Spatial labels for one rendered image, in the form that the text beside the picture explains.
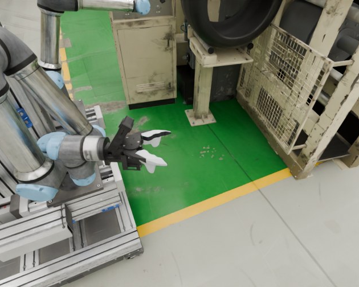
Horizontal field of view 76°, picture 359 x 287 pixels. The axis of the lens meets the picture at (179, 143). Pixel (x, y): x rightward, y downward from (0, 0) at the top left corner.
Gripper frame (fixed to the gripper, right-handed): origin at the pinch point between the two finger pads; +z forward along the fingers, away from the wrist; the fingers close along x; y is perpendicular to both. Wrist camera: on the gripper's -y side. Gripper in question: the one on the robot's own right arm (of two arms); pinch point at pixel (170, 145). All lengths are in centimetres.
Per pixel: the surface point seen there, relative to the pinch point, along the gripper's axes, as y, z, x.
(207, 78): 39, 22, -150
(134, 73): 41, -47, -165
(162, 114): 85, -21, -164
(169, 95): 70, -15, -179
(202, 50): 4, 14, -114
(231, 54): 9, 36, -123
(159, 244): 104, -11, -28
